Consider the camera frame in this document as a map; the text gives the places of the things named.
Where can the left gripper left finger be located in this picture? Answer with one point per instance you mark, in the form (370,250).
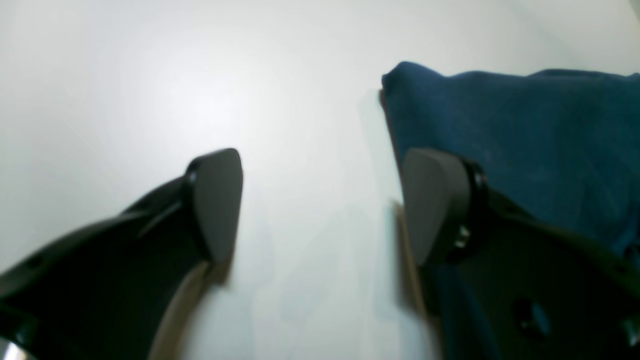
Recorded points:
(126,287)

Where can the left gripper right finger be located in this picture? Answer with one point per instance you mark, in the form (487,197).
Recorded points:
(504,285)

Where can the dark blue t-shirt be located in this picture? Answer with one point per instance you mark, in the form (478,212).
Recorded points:
(561,144)

